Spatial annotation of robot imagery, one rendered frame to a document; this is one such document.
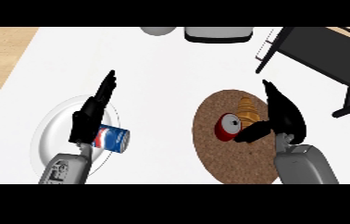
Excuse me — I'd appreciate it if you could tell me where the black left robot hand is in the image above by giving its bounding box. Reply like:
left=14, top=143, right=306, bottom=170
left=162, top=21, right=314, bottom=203
left=66, top=69, right=117, bottom=145

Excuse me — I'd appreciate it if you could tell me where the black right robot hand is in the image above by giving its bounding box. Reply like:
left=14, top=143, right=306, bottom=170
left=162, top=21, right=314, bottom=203
left=233, top=79, right=306, bottom=145

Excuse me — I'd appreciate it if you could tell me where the golden brown croissant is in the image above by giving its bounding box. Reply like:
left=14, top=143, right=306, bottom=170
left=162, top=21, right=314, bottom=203
left=234, top=96, right=262, bottom=131

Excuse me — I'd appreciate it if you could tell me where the round brown cork placemat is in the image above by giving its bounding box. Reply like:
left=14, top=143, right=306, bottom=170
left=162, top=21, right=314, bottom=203
left=191, top=89, right=283, bottom=185

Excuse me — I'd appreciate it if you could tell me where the blue soda can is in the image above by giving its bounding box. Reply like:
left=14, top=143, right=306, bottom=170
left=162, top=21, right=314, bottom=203
left=91, top=124, right=131, bottom=155

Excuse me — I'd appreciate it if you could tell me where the white round plate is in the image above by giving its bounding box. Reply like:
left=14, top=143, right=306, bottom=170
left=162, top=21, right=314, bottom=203
left=27, top=93, right=122, bottom=178

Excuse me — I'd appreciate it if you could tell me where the red soda can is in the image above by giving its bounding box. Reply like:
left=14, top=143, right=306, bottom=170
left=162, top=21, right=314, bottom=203
left=212, top=112, right=243, bottom=143

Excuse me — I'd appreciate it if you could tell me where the grey round object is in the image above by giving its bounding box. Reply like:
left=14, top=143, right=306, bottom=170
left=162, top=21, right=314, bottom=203
left=138, top=27, right=177, bottom=37

